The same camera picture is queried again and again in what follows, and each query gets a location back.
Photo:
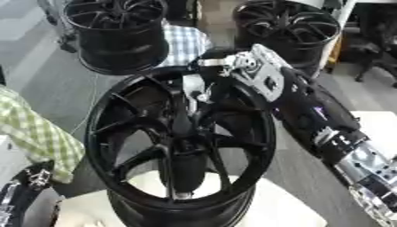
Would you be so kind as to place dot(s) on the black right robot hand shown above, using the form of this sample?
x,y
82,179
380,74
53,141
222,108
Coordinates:
x,y
217,74

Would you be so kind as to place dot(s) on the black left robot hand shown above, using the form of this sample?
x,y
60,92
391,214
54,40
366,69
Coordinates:
x,y
36,180

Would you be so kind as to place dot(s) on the silver and black right robot arm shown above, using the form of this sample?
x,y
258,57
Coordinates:
x,y
310,118

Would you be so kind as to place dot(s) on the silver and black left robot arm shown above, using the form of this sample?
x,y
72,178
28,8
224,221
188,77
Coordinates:
x,y
6,204

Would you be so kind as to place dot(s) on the large black spoked wheel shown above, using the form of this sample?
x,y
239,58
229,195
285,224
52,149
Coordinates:
x,y
98,143

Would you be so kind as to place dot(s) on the black wheel with wide barrel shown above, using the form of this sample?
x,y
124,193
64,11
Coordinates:
x,y
310,50

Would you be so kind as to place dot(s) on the black wheel with thin spokes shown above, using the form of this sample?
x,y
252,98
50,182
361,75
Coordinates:
x,y
120,44

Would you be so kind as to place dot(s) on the black office chair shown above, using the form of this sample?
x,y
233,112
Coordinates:
x,y
372,44

